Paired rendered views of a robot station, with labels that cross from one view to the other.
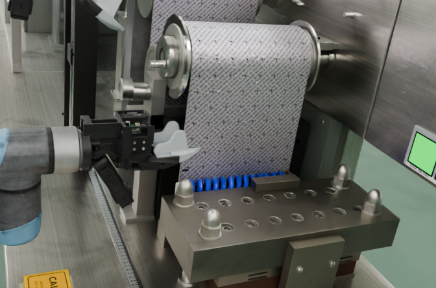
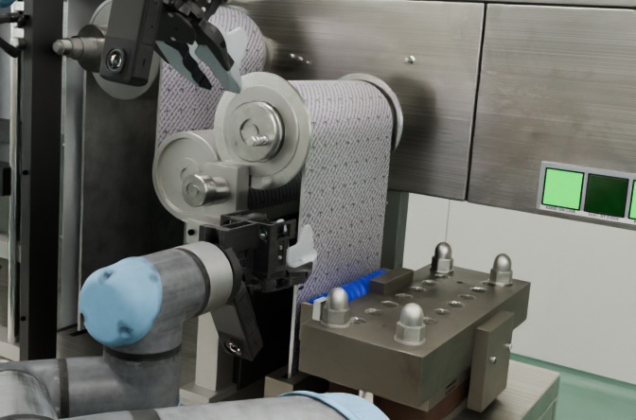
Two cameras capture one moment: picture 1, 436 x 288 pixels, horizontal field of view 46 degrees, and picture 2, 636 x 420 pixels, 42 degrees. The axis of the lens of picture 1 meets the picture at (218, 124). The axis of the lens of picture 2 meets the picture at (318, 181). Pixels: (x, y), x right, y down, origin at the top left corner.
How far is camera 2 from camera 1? 61 cm
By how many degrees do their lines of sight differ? 34
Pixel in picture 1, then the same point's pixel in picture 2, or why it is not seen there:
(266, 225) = (442, 318)
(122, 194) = (255, 337)
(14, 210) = (167, 386)
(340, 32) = (395, 83)
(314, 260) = (499, 344)
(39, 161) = (197, 293)
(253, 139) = (354, 231)
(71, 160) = (226, 286)
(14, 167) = (172, 309)
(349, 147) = not seen: hidden behind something
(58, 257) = not seen: outside the picture
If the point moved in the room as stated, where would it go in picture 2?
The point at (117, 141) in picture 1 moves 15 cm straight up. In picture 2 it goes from (251, 253) to (259, 120)
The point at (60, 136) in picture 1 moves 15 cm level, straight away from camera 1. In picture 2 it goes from (204, 253) to (113, 225)
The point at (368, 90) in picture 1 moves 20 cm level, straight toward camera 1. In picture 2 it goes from (459, 142) to (527, 163)
